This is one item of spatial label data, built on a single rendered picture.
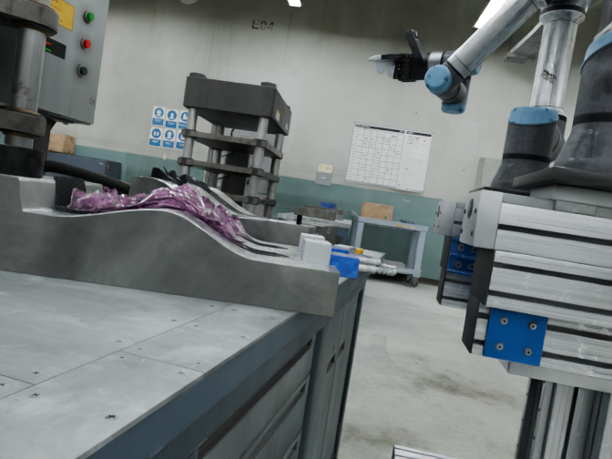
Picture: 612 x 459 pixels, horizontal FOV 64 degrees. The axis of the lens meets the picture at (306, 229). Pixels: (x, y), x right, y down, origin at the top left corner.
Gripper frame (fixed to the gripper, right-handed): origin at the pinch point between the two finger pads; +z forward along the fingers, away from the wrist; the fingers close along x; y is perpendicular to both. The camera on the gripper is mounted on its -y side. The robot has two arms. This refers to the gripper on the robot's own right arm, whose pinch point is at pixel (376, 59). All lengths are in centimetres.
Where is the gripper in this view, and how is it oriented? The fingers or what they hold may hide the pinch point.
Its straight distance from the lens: 180.6
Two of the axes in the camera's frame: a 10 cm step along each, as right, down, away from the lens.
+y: -0.7, 9.8, 1.6
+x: 5.8, -0.9, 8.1
